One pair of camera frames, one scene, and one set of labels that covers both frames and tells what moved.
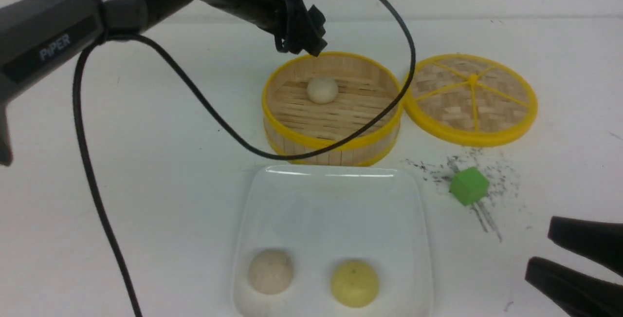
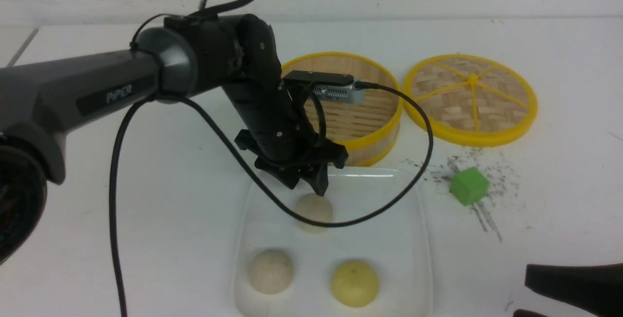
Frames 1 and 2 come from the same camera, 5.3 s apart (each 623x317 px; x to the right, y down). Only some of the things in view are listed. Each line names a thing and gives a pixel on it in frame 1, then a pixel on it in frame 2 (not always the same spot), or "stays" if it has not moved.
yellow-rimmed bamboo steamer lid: [471, 100] stays
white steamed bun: [322, 90] → [312, 206]
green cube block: [469, 185] stays
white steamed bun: [270, 272] stays
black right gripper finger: [601, 242] → [597, 288]
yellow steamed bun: [355, 284] stays
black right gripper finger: [578, 295] → [524, 313]
